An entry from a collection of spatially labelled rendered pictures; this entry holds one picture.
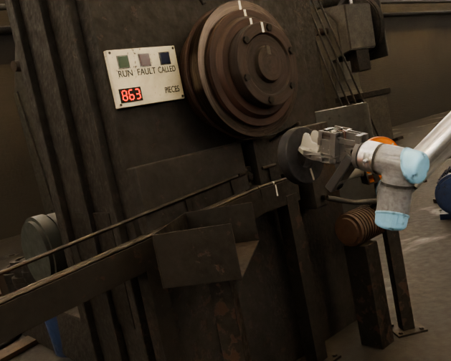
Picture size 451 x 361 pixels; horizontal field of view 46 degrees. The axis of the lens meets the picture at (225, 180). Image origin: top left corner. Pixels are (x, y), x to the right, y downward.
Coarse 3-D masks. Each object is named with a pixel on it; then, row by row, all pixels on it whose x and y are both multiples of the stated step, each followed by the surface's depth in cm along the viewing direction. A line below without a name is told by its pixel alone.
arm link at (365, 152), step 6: (366, 144) 127; (372, 144) 126; (378, 144) 126; (360, 150) 127; (366, 150) 126; (372, 150) 125; (360, 156) 127; (366, 156) 126; (360, 162) 127; (366, 162) 125; (360, 168) 129; (366, 168) 127
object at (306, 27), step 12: (300, 0) 590; (300, 12) 589; (300, 24) 588; (312, 24) 601; (312, 36) 600; (312, 48) 599; (312, 60) 598; (312, 72) 597; (312, 84) 596; (312, 96) 595; (324, 96) 609; (324, 108) 608
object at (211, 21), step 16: (240, 0) 183; (208, 16) 174; (272, 16) 193; (208, 32) 173; (192, 48) 174; (192, 64) 174; (192, 80) 175; (208, 80) 172; (208, 96) 172; (208, 112) 178; (224, 112) 176; (288, 112) 196; (224, 128) 182; (240, 128) 180; (256, 128) 185; (272, 128) 190
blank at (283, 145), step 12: (288, 132) 143; (300, 132) 143; (288, 144) 140; (300, 144) 143; (288, 156) 140; (288, 168) 140; (300, 168) 142; (312, 168) 145; (300, 180) 142; (312, 180) 145
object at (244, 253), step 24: (192, 216) 155; (216, 216) 154; (240, 216) 152; (168, 240) 130; (192, 240) 128; (216, 240) 127; (240, 240) 153; (168, 264) 131; (192, 264) 129; (216, 264) 128; (240, 264) 136; (216, 288) 142; (216, 312) 143; (240, 312) 147; (240, 336) 143; (240, 360) 144
